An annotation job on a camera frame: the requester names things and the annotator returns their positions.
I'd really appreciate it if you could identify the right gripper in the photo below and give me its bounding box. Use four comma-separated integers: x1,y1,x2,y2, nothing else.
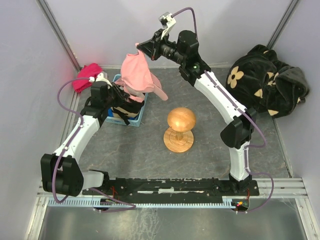
136,29,186,66

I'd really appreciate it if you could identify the black and tan hat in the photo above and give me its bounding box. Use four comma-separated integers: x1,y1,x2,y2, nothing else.
111,100,145,126

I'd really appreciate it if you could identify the pink cap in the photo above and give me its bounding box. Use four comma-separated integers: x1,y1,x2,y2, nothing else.
120,50,168,101
115,77,145,103

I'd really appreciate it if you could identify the blue perforated plastic basket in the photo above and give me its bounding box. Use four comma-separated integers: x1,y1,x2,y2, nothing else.
104,73,151,127

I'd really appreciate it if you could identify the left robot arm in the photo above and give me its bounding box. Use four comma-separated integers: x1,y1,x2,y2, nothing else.
40,81,130,198

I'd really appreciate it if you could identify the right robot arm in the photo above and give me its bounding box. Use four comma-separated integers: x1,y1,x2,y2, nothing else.
136,29,257,196

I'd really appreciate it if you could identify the magenta cloth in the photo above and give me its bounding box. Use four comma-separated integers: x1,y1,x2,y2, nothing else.
72,63,103,93

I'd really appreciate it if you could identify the wooden hat stand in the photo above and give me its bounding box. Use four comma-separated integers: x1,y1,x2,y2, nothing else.
163,107,196,153

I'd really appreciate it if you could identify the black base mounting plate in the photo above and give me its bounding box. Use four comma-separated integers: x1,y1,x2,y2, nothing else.
97,178,260,204

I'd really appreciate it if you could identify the black floral plush blanket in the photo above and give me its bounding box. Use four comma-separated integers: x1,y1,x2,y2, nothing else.
225,44,310,119

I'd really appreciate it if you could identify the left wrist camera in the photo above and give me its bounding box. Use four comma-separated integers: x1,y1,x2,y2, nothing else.
89,71,112,86

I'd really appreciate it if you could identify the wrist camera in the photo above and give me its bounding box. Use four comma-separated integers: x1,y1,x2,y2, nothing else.
158,12,176,40
89,71,112,86

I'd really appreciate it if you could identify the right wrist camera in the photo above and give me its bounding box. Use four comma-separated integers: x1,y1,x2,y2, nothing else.
158,12,176,40

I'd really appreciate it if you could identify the left corner aluminium post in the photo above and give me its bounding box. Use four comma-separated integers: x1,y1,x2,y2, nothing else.
36,0,82,72

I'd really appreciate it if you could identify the corner aluminium post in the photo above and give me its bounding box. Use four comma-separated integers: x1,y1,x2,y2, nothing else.
266,0,301,49
36,0,82,72

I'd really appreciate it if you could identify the right corner aluminium post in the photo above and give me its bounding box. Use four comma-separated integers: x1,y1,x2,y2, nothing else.
266,0,301,49

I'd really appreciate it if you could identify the aluminium rail frame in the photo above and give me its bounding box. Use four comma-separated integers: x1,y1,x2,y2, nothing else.
36,177,309,200

